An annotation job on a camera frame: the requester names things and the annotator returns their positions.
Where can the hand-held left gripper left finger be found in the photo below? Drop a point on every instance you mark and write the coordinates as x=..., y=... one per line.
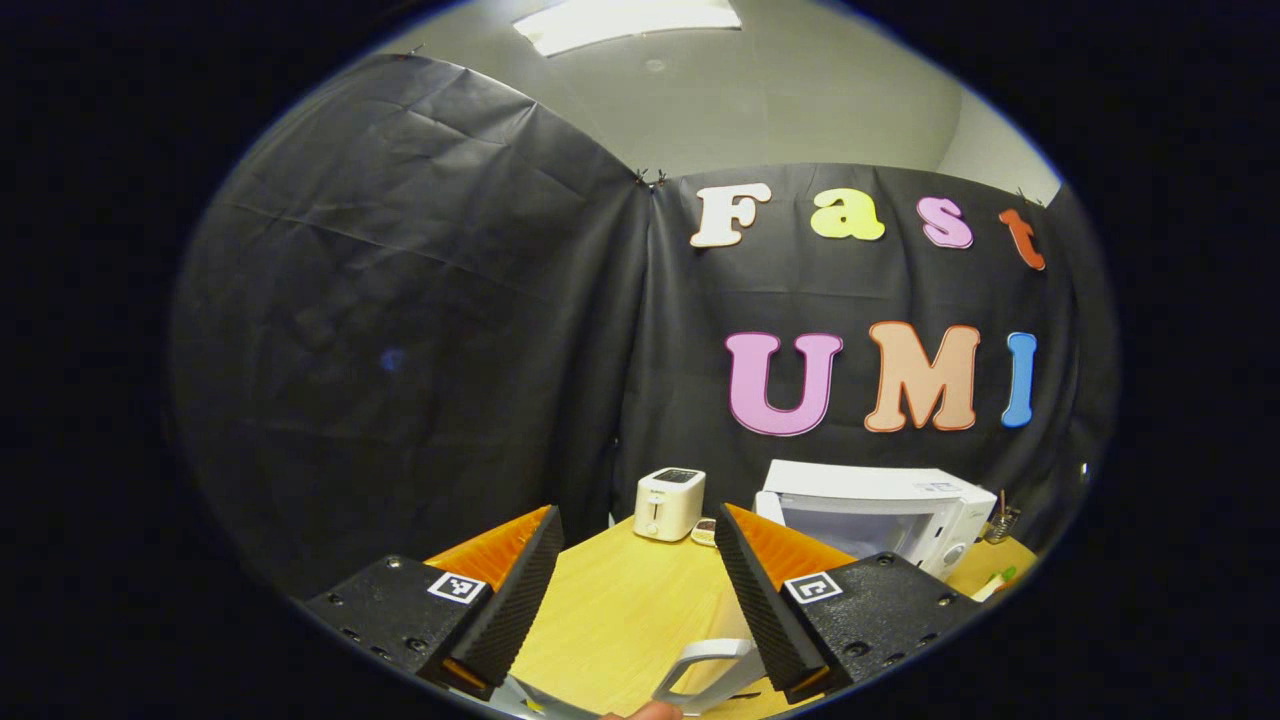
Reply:
x=520, y=610

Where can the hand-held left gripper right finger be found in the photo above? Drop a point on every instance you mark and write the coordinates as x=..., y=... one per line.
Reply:
x=765, y=610

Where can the white microwave oven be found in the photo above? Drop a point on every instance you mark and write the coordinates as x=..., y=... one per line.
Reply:
x=900, y=500

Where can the lettuce sandwich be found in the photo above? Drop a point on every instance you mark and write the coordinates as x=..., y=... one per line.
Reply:
x=1000, y=581

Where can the small dish of beans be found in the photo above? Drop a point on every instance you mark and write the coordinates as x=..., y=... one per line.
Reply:
x=704, y=533

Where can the white toaster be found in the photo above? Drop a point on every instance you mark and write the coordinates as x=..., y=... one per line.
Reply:
x=668, y=505

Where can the metal mesh stick holder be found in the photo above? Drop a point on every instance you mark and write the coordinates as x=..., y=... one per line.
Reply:
x=1003, y=522

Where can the black backdrop cloth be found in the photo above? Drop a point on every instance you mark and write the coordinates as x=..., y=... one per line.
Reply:
x=400, y=300

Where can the ceiling light panel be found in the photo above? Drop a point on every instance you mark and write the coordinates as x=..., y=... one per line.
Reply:
x=630, y=20

